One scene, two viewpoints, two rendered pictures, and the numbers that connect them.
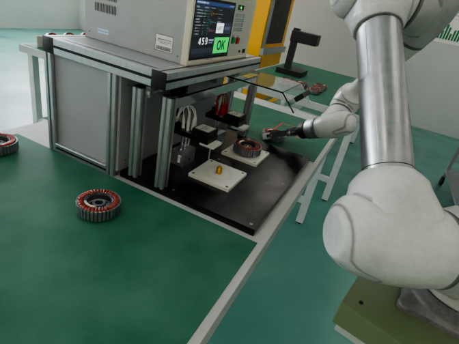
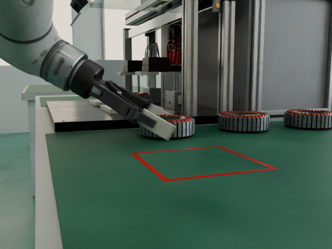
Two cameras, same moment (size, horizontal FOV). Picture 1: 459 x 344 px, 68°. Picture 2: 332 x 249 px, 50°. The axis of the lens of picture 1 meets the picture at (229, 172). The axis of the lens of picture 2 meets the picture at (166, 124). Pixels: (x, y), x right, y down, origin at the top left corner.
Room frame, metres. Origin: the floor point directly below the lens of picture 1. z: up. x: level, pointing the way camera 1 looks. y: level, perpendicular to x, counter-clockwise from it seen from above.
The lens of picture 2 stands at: (2.08, -0.63, 0.87)
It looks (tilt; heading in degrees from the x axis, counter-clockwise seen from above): 8 degrees down; 139
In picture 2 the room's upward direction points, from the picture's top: straight up
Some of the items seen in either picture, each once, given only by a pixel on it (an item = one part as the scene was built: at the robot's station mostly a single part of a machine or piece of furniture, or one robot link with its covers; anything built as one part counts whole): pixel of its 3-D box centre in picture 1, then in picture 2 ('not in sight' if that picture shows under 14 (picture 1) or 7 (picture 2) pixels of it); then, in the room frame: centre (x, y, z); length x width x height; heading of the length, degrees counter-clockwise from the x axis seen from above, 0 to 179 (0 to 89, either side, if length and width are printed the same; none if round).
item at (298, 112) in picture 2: not in sight; (309, 118); (1.68, 0.16, 0.77); 0.11 x 0.11 x 0.04
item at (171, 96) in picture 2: (215, 136); (177, 99); (1.30, 0.09, 0.80); 0.07 x 0.05 x 0.06; 159
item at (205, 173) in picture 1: (218, 174); (113, 102); (1.02, 0.04, 0.78); 0.15 x 0.15 x 0.01; 69
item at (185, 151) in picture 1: (183, 154); (152, 95); (1.07, 0.17, 0.80); 0.07 x 0.05 x 0.06; 159
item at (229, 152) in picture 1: (246, 153); (130, 107); (1.25, -0.05, 0.78); 0.15 x 0.15 x 0.01; 69
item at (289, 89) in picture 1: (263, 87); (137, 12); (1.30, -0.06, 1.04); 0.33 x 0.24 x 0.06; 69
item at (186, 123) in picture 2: (273, 135); (167, 125); (1.55, -0.17, 0.77); 0.11 x 0.11 x 0.04
